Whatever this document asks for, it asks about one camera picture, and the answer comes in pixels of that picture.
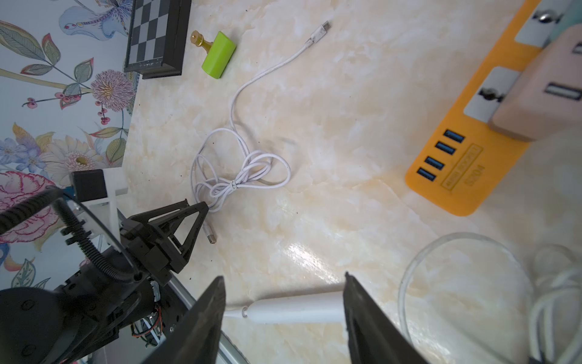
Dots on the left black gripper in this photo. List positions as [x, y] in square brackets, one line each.
[150, 238]

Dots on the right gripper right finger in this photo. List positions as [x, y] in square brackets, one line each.
[372, 337]

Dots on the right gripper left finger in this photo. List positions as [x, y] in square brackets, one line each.
[196, 337]

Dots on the white electric toothbrush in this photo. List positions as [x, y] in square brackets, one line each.
[305, 309]

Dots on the pink USB charger plug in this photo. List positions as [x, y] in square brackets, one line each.
[546, 98]

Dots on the teal USB charger plug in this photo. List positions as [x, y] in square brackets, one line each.
[571, 17]

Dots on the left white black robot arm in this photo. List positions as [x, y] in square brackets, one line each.
[117, 288]

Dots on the black white checkerboard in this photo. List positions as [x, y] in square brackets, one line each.
[157, 38]

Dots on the green small object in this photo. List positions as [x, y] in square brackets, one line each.
[219, 53]

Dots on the small brass pawn piece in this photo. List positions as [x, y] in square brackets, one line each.
[198, 40]

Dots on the orange power strip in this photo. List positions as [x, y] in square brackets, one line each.
[465, 159]

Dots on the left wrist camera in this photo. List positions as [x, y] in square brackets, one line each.
[99, 190]

